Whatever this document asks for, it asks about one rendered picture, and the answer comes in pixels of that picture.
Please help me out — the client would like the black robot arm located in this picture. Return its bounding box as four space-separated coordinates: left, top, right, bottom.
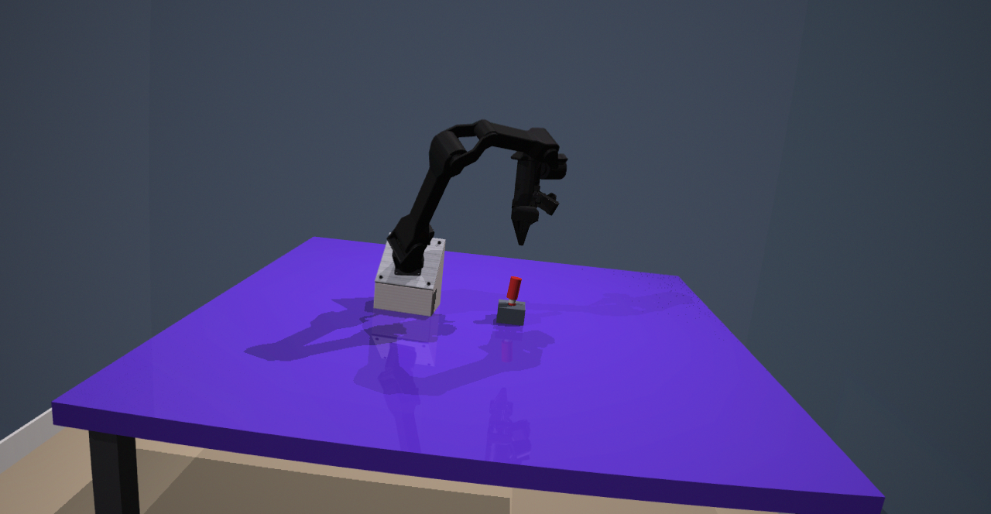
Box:
386 120 568 276

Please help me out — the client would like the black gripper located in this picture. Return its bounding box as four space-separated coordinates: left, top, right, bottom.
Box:
511 179 540 245

